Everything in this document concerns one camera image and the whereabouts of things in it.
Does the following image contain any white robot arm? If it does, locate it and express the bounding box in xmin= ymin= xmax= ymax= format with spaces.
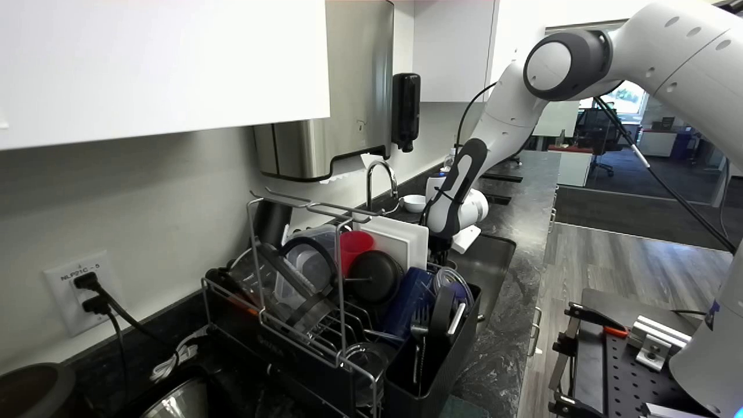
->
xmin=426 ymin=0 xmax=743 ymax=418

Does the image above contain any black dish rack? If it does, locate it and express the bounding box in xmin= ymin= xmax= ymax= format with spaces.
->
xmin=202 ymin=192 xmax=478 ymax=418

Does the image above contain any chrome faucet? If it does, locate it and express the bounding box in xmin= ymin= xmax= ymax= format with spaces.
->
xmin=365 ymin=158 xmax=405 ymax=215

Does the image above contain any red round lid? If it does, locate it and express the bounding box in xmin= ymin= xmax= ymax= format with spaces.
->
xmin=339 ymin=230 xmax=375 ymax=274

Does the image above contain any small white bowl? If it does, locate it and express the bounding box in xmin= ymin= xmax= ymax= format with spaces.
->
xmin=401 ymin=195 xmax=427 ymax=214

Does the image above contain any black soap dispenser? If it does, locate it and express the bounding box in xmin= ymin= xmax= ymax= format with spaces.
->
xmin=393 ymin=71 xmax=420 ymax=152

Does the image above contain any steel paper towel dispenser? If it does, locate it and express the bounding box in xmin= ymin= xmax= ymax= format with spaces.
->
xmin=253 ymin=0 xmax=394 ymax=180

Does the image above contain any white upper cabinet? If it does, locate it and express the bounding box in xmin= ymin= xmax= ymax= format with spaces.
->
xmin=0 ymin=0 xmax=328 ymax=151

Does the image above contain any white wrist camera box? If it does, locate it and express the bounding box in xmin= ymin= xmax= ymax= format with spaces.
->
xmin=453 ymin=225 xmax=481 ymax=252

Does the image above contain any black power plug cable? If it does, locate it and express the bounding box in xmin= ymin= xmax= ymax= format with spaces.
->
xmin=73 ymin=268 xmax=159 ymax=390

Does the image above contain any wall power outlet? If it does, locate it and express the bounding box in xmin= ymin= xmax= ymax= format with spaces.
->
xmin=44 ymin=250 xmax=119 ymax=336

